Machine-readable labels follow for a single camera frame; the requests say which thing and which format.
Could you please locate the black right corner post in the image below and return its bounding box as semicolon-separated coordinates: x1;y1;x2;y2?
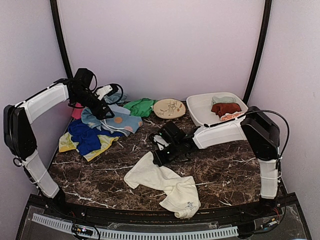
242;0;273;104

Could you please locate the light blue crumpled cloth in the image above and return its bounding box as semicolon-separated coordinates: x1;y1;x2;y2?
103;92;127;104

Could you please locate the pale green rolled towel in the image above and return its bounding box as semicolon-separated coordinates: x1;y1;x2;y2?
211;96;236;105

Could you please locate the small green circuit board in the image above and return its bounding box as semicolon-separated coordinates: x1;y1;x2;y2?
71;224;93;237

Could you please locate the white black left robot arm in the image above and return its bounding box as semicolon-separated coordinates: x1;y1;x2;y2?
3;78;114;218

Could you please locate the light blue dotted towel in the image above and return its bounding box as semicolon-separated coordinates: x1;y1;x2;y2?
81;104;143;137

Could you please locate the black left corner post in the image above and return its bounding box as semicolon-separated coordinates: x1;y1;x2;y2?
49;0;81;102

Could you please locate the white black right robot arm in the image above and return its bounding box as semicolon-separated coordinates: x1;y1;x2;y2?
149;106;291;217

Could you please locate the yellow white cloth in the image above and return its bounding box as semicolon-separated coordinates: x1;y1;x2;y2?
58;131;119;162

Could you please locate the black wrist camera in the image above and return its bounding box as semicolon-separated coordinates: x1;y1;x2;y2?
159;121;186;144
74;68;94;88

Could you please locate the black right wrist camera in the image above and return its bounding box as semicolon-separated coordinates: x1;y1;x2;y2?
159;121;186;144

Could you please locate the white slotted cable duct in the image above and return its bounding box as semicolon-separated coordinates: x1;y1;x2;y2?
31;213;239;240

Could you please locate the cream white embroidered towel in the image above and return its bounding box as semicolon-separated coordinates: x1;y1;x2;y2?
124;151;201;219

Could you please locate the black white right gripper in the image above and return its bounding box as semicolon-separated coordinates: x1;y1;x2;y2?
153;141;182;167

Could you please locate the dark blue towel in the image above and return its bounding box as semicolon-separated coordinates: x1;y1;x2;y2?
67;119;101;156

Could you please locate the beige round embroidered cloth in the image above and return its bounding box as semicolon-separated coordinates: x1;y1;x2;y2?
153;98;186;120

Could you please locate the black table front rail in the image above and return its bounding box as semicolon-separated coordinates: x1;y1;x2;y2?
41;200;284;226

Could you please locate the white plastic tub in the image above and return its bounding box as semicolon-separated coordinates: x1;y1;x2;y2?
186;92;248;127

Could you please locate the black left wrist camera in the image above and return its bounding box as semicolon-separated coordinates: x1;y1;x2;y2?
74;68;94;88

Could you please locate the black corner post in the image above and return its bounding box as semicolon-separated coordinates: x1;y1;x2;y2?
49;0;81;102
242;0;273;104

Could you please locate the rust brown rolled towel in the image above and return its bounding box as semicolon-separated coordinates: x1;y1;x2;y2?
211;102;242;118

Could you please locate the orange bunny pattern towel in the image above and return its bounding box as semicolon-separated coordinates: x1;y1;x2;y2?
220;111;245;122

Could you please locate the green cloth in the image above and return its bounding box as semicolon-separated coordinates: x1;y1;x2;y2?
123;98;157;118

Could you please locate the pink cloth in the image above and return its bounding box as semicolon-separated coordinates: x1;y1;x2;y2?
71;103;85;120

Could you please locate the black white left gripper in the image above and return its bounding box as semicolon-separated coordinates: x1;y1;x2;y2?
71;89;115;120

